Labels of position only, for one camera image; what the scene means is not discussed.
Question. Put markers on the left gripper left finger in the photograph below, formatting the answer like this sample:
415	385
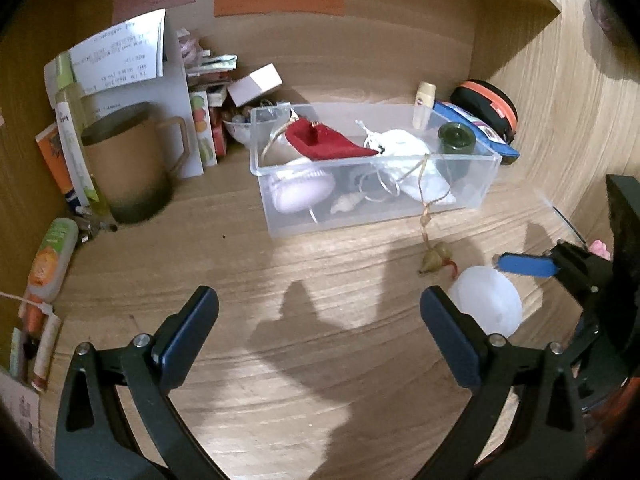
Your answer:
93	438

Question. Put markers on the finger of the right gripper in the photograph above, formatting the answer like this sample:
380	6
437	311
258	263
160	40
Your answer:
528	265

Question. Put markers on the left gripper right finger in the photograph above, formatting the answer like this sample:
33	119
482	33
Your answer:
524	419

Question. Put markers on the dark green jar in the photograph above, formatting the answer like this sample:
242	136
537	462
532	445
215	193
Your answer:
455	139

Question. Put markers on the white drawstring cloth bag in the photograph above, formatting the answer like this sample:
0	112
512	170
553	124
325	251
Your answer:
403	164

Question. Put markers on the small seashell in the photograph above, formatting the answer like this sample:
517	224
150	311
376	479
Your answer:
346	202

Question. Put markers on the pink round case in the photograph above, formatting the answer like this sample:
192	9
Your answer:
300	185

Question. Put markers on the red velvet pouch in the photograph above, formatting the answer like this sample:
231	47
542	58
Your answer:
318	141

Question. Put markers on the person's hand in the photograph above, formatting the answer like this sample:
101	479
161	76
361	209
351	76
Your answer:
599	248

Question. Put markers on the white round lid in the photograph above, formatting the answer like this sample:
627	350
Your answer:
490	298

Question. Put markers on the blue pencil pouch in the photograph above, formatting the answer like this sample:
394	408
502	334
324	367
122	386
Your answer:
482	131

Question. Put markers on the black orange round case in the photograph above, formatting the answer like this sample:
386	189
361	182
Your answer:
488	103

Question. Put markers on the orange green tube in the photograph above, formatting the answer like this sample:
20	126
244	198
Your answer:
52	259

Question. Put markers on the cream lotion tube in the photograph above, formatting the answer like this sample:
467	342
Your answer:
423	105

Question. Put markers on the clear plastic storage bin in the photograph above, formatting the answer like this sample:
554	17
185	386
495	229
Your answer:
270	151

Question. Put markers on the orange book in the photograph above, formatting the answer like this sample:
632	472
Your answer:
50	147

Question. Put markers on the glass bowl with trinkets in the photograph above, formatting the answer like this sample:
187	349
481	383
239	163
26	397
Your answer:
238	127

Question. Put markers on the small pink white box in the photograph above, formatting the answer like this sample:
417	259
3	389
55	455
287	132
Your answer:
254	85

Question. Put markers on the white folder board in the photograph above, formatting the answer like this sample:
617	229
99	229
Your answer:
168	95

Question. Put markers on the fruit pattern booklet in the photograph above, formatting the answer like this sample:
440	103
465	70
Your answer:
203	128

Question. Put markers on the white paper receipt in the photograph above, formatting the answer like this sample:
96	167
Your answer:
129	52

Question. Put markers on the brown mug with handle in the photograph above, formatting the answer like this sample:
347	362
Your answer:
125	157

